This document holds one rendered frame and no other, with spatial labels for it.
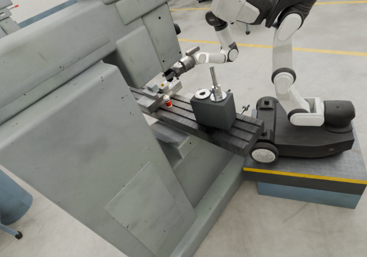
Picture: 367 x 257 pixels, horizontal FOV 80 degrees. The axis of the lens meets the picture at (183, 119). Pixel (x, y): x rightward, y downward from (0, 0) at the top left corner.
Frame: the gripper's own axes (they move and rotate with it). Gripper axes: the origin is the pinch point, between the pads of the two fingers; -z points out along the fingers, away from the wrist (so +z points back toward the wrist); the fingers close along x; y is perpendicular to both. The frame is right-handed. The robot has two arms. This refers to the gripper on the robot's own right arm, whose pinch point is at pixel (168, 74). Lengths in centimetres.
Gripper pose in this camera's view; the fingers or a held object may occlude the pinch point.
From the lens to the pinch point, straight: 139.8
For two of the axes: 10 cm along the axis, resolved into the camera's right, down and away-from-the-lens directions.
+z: 8.0, -5.4, 2.6
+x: 5.3, 4.4, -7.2
